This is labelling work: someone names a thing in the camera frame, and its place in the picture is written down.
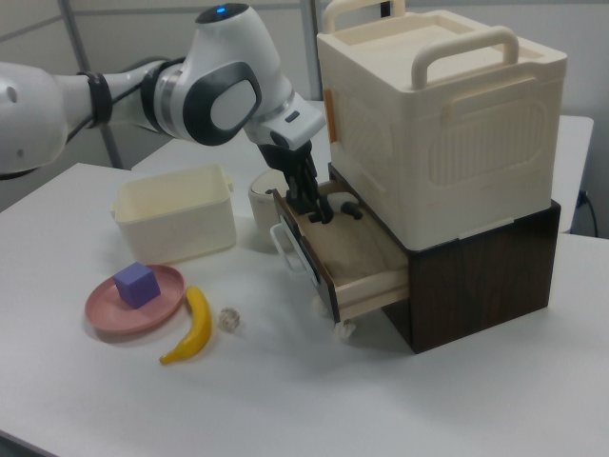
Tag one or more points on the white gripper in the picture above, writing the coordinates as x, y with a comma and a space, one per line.
292, 121

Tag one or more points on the black and white panda toy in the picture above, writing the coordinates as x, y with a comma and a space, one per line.
349, 209

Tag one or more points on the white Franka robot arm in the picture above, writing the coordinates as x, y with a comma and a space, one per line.
209, 90

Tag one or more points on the light wooden drawer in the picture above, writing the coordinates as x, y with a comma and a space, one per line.
361, 266

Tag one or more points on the small cream lidded bin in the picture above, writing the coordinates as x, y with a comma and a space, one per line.
261, 209

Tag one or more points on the orange latch strip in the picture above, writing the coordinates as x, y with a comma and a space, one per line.
330, 114

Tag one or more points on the open cream plastic container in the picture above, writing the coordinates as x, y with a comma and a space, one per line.
176, 219

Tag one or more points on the large cream plastic storage box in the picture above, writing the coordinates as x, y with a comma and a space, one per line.
452, 133

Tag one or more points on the yellow banana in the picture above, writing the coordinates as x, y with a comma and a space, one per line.
200, 323

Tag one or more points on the dark wooden cabinet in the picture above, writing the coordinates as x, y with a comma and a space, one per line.
476, 290

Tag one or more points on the purple cube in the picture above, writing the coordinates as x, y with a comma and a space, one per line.
136, 285

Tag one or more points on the pink plate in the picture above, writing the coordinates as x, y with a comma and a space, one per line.
109, 314

